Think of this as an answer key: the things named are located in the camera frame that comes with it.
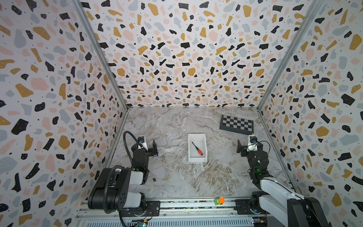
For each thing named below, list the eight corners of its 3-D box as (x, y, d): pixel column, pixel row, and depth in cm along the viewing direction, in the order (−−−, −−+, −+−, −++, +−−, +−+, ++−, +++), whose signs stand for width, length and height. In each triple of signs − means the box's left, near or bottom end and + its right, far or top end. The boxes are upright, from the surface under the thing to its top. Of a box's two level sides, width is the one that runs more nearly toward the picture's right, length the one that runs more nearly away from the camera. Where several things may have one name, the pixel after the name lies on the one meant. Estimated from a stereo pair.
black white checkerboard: (219, 129, 111) (220, 126, 108) (220, 117, 119) (221, 114, 116) (252, 136, 107) (254, 133, 104) (251, 123, 115) (253, 120, 112)
